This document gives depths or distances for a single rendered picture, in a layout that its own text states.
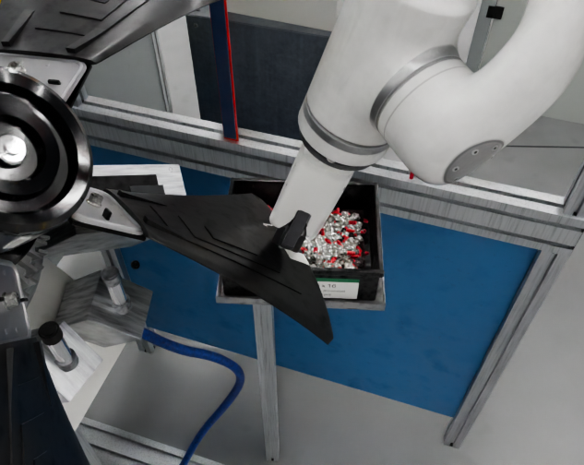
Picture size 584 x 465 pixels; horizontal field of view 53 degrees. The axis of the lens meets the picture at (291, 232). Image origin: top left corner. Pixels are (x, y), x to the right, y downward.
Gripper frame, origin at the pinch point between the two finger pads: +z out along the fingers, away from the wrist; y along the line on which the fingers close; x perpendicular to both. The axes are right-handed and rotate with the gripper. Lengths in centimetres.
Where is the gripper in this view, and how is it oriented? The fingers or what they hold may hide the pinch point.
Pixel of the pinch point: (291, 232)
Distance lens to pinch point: 63.8
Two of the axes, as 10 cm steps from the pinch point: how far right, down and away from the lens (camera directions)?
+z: -2.8, 5.6, 7.8
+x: 9.1, 4.2, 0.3
